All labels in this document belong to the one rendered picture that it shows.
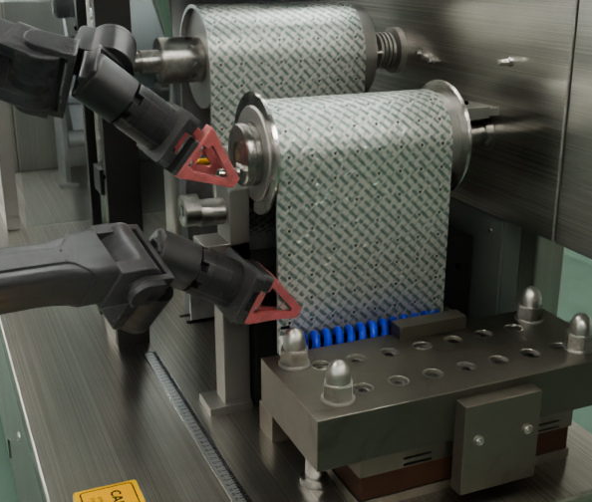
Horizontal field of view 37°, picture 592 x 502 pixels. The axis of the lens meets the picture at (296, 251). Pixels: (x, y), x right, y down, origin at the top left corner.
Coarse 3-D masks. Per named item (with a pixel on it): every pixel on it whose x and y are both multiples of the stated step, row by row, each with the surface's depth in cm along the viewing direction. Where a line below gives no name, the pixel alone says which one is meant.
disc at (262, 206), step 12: (252, 96) 103; (240, 108) 107; (264, 108) 100; (264, 120) 100; (276, 132) 98; (276, 144) 98; (276, 156) 98; (276, 168) 99; (276, 180) 99; (276, 192) 100; (252, 204) 107; (264, 204) 104
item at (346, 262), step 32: (448, 192) 110; (288, 224) 102; (320, 224) 104; (352, 224) 106; (384, 224) 108; (416, 224) 110; (288, 256) 104; (320, 256) 105; (352, 256) 107; (384, 256) 109; (416, 256) 111; (288, 288) 105; (320, 288) 107; (352, 288) 109; (384, 288) 111; (416, 288) 112; (288, 320) 106; (320, 320) 108; (352, 320) 110
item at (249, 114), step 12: (252, 108) 102; (240, 120) 107; (252, 120) 103; (456, 120) 109; (264, 132) 100; (456, 132) 109; (264, 144) 100; (456, 144) 109; (264, 156) 101; (456, 156) 110; (264, 168) 101; (264, 180) 102; (252, 192) 106; (264, 192) 102
